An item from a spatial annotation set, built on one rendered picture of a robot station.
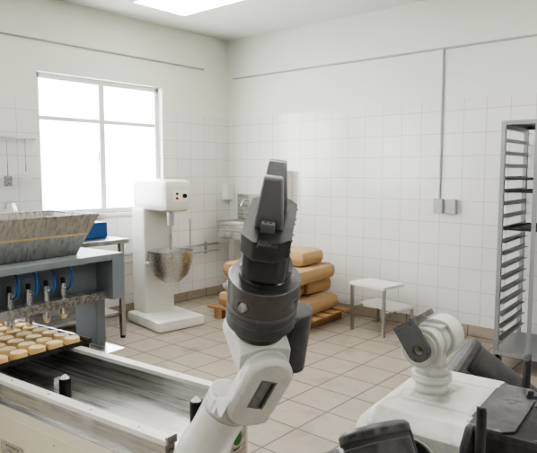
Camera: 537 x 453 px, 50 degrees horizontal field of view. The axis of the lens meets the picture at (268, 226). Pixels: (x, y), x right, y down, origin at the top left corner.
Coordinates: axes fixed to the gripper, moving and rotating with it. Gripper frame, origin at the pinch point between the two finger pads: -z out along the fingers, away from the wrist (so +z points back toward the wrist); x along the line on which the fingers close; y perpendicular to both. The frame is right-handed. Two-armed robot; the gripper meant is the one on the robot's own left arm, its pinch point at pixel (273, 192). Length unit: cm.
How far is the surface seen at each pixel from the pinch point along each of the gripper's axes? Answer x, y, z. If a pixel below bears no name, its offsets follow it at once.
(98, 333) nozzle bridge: 98, -64, 110
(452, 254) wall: 409, 139, 230
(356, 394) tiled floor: 232, 52, 246
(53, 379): 60, -62, 96
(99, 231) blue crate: 366, -174, 231
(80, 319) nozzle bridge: 103, -73, 109
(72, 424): 35, -45, 84
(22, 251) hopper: 84, -81, 71
